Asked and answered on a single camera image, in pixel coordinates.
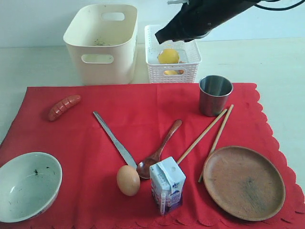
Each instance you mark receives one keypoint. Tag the yellow cheese wedge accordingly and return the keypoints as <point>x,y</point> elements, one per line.
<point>173,72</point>

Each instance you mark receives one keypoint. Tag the stainless steel cup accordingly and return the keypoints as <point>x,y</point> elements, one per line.
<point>214,92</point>

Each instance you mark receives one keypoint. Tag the cream plastic bin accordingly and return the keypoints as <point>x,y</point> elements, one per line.
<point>101,40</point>

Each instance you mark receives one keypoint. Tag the brown wooden spoon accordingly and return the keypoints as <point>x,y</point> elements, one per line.
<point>143,168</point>

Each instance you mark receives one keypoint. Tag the small milk carton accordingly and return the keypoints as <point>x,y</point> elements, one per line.
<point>167,182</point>

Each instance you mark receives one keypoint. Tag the silver table knife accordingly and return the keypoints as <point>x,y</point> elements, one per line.
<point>128,158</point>

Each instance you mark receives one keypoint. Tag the brown egg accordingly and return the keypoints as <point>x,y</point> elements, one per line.
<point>128,180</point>

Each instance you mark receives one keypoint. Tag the brown wooden plate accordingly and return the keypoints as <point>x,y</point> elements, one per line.
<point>244,183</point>

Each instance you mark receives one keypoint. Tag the white perforated basket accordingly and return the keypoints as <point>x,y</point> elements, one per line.
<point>188,52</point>

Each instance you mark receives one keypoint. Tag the red tablecloth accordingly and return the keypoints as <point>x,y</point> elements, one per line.
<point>139,116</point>

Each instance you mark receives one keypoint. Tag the yellow lemon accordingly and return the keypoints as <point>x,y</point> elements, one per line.
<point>168,56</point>

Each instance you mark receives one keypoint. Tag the red sausage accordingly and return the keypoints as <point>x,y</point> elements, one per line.
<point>63,106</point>

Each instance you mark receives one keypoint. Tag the white ceramic bowl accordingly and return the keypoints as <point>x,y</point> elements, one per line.
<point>29,184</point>

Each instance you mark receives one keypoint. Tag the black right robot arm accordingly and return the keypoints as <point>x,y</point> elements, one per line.
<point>243,5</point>

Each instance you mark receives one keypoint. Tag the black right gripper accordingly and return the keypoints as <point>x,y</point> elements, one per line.
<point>196,19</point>

